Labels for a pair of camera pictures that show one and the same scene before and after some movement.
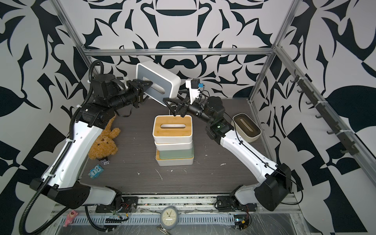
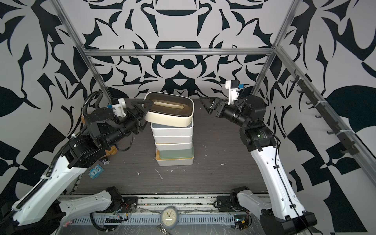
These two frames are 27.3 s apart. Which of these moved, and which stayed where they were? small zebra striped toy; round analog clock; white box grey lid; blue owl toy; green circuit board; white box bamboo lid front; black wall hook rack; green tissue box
Moved: white box grey lid
Stayed: small zebra striped toy; black wall hook rack; blue owl toy; white box bamboo lid front; round analog clock; green circuit board; green tissue box
